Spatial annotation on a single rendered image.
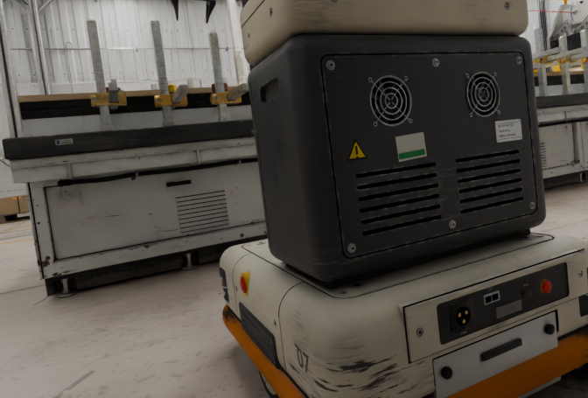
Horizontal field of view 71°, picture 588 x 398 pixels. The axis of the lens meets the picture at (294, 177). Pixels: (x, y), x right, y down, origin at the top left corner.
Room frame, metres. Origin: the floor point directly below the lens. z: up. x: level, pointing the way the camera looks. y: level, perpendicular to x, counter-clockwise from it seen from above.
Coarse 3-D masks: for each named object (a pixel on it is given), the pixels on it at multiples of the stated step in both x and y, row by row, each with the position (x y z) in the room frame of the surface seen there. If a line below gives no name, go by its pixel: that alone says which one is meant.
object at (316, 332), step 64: (256, 256) 0.94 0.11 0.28; (448, 256) 0.76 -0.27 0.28; (512, 256) 0.72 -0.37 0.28; (256, 320) 0.81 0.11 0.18; (320, 320) 0.57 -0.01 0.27; (384, 320) 0.57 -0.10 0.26; (576, 320) 0.72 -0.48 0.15; (320, 384) 0.56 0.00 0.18; (384, 384) 0.55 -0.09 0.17; (448, 384) 0.60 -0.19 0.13; (512, 384) 0.64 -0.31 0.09
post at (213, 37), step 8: (216, 32) 1.91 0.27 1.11; (216, 40) 1.91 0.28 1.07; (216, 48) 1.91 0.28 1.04; (216, 56) 1.91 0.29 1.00; (216, 64) 1.90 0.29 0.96; (216, 72) 1.90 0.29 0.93; (216, 80) 1.90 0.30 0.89; (216, 88) 1.91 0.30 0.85; (224, 88) 1.91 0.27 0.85; (224, 104) 1.91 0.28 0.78; (224, 112) 1.91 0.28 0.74
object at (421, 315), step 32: (576, 256) 0.72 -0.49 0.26; (480, 288) 0.63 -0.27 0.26; (512, 288) 0.66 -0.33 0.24; (544, 288) 0.68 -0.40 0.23; (576, 288) 0.72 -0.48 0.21; (416, 320) 0.58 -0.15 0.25; (448, 320) 0.60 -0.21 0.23; (480, 320) 0.63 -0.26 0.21; (512, 320) 0.65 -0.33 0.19; (416, 352) 0.57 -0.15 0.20
